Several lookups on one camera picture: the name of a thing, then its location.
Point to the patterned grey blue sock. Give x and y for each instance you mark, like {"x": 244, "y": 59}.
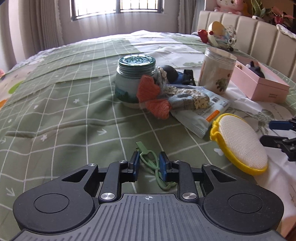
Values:
{"x": 181, "y": 97}

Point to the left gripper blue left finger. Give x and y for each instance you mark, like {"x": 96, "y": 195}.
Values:
{"x": 133, "y": 167}

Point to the dark framed window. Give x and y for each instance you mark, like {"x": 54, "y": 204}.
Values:
{"x": 87, "y": 8}

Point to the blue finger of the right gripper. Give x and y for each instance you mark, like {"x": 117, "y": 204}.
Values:
{"x": 282, "y": 125}
{"x": 286, "y": 145}

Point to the red leafed potted plant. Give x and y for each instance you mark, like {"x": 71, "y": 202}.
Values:
{"x": 278, "y": 16}

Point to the yellow round brush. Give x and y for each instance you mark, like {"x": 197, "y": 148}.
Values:
{"x": 240, "y": 144}

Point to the pink bunny plush doll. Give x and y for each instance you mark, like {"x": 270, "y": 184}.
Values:
{"x": 230, "y": 6}

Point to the beige padded headboard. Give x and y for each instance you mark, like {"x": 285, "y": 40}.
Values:
{"x": 258, "y": 39}

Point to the beige curtain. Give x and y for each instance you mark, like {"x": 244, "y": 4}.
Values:
{"x": 35, "y": 26}
{"x": 188, "y": 16}

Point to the cream lidded floral canister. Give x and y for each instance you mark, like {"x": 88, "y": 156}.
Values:
{"x": 216, "y": 70}

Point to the green hair tie clip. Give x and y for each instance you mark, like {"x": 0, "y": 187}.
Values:
{"x": 151, "y": 165}

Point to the green lidded glass jar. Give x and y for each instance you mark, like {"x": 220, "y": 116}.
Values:
{"x": 130, "y": 69}

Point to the beige left curtain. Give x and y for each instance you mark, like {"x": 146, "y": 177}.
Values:
{"x": 35, "y": 26}

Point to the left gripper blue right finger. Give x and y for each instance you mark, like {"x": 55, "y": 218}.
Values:
{"x": 164, "y": 166}

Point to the clear ball toy with eyes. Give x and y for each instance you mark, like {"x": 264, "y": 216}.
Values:
{"x": 220, "y": 36}

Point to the snake plant in white pot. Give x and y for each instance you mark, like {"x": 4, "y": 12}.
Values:
{"x": 258, "y": 10}

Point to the green grid bed sheet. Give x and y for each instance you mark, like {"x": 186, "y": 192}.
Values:
{"x": 63, "y": 114}

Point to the black plush in box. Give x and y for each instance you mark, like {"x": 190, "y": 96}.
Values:
{"x": 256, "y": 69}

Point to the pink cardboard box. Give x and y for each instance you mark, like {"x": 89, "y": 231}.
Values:
{"x": 269, "y": 89}

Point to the beige right curtain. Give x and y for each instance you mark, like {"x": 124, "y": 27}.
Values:
{"x": 188, "y": 16}

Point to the red small plush toy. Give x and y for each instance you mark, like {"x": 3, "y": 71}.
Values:
{"x": 203, "y": 34}

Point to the blue black plush toy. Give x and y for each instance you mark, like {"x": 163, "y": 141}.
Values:
{"x": 175, "y": 77}

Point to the clear plastic snack packet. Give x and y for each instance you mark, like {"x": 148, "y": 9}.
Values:
{"x": 198, "y": 121}

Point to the white crumpled cloth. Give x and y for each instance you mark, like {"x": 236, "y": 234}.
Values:
{"x": 285, "y": 31}

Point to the orange knitted cloth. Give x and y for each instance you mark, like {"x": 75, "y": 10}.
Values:
{"x": 148, "y": 96}

